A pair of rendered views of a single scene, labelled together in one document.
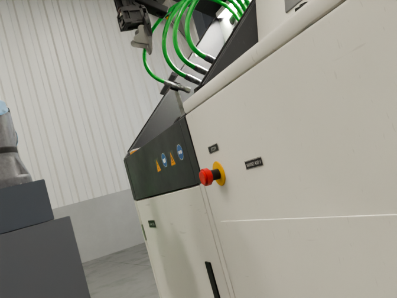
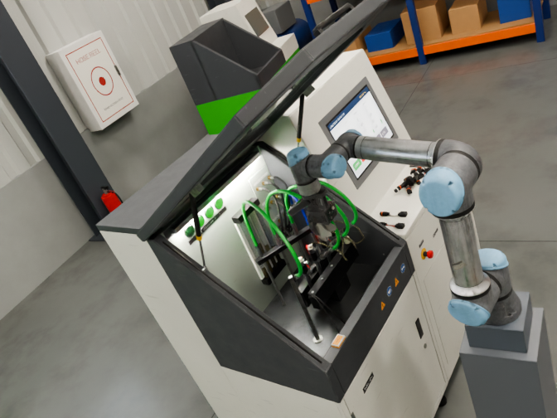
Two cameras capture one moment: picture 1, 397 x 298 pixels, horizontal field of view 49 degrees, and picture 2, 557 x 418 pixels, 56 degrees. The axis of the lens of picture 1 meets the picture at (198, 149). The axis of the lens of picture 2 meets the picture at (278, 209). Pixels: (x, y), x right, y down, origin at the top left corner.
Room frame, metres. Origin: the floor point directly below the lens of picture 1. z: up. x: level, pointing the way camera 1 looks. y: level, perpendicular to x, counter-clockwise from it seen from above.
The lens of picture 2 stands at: (2.04, 1.47, 2.23)
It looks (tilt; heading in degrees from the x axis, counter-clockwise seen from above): 28 degrees down; 249
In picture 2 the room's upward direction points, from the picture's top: 23 degrees counter-clockwise
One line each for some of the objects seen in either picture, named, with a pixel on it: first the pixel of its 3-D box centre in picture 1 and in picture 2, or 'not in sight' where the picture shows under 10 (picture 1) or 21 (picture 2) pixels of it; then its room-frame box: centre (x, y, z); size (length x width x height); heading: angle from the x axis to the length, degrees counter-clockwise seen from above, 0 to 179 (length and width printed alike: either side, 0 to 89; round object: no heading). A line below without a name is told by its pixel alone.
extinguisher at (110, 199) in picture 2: not in sight; (116, 207); (1.61, -3.90, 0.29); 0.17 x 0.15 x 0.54; 29
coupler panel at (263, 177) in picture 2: not in sight; (273, 201); (1.30, -0.43, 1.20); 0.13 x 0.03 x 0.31; 23
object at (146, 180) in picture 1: (159, 166); (370, 313); (1.33, 0.13, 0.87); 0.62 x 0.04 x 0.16; 23
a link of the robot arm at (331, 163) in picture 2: not in sight; (329, 163); (1.31, 0.17, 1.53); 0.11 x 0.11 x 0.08; 19
